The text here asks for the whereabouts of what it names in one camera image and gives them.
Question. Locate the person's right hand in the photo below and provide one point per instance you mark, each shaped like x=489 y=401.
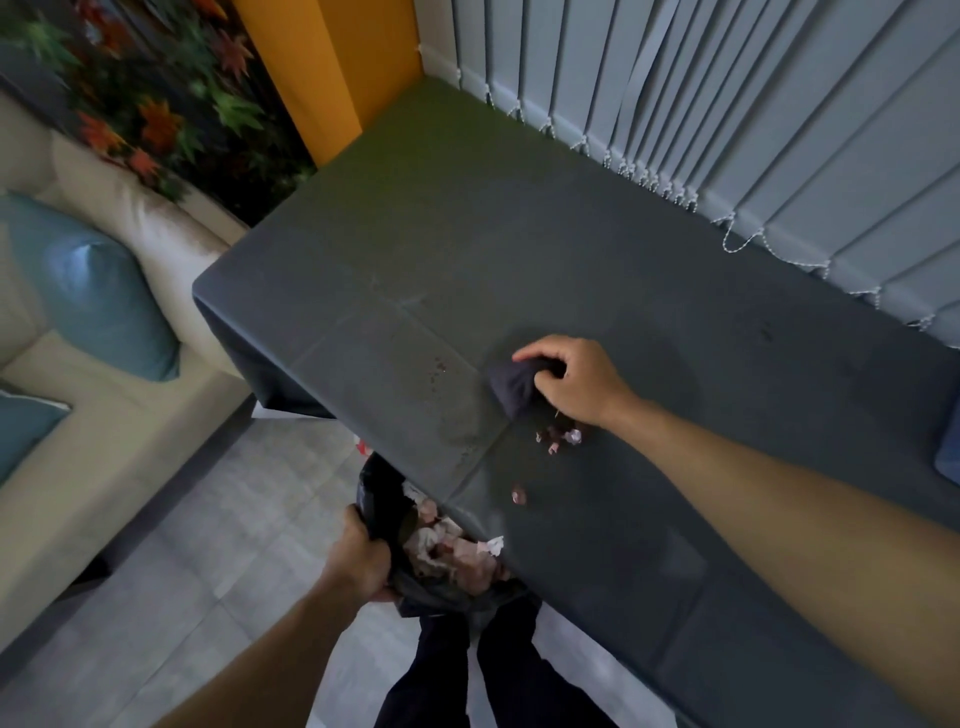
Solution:
x=589 y=382

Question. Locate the person's right thumb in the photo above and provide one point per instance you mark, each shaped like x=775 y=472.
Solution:
x=546 y=381

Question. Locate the large teal cushion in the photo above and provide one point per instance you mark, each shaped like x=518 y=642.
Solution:
x=97 y=292

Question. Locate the blue cushion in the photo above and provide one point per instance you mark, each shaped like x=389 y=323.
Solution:
x=950 y=450

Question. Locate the pile of pink crumbs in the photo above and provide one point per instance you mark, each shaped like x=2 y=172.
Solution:
x=559 y=436

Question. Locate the grey vertical blinds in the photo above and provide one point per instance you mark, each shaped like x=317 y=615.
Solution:
x=750 y=90

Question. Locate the beige sofa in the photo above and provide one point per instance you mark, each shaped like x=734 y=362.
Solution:
x=112 y=450

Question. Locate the dark grey tablecloth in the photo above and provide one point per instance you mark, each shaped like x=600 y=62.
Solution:
x=600 y=255

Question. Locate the black trash bag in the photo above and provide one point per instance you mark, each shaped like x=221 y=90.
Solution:
x=379 y=501

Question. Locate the yellow pillar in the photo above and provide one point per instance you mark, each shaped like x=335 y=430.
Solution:
x=337 y=67

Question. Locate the person's right forearm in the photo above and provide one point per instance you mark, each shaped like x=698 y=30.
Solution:
x=787 y=525

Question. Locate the person's dark trousers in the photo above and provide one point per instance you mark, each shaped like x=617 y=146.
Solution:
x=517 y=675

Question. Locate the dark navy wiping cloth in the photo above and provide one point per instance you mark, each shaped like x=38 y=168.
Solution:
x=514 y=386

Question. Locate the single pink crumb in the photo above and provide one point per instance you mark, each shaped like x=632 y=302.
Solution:
x=519 y=494

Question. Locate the autumn leaf wall picture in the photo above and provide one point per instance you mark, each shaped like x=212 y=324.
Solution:
x=165 y=97

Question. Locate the crumpled paper waste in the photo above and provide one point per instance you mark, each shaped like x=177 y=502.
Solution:
x=442 y=549

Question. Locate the person's left thumb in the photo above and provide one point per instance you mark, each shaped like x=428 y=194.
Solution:
x=358 y=523

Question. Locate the small teal cushion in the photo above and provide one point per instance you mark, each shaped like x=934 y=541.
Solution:
x=26 y=431

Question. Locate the person's left forearm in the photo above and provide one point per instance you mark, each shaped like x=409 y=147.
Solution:
x=277 y=660

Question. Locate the person's left hand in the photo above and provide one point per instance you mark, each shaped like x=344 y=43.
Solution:
x=360 y=562

